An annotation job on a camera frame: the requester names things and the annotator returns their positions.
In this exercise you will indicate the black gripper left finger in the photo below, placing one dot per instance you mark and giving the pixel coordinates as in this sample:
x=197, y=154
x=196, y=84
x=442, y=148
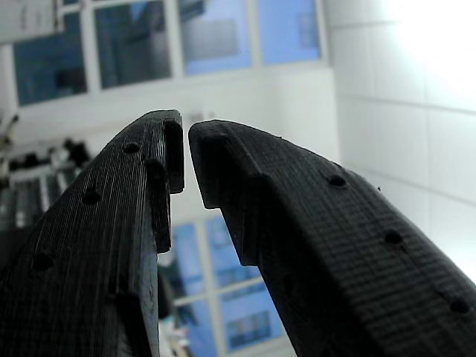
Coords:
x=93, y=241

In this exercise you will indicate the glass window white frame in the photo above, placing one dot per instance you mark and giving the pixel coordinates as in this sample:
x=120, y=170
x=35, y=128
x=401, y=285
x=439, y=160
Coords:
x=212, y=41
x=230, y=297

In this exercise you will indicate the dark cluttered shelf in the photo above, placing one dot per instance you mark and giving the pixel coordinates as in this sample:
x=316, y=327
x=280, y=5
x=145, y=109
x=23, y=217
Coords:
x=26, y=193

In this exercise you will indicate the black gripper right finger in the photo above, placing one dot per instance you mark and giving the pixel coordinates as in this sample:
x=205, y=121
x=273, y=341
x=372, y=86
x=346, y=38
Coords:
x=353, y=260

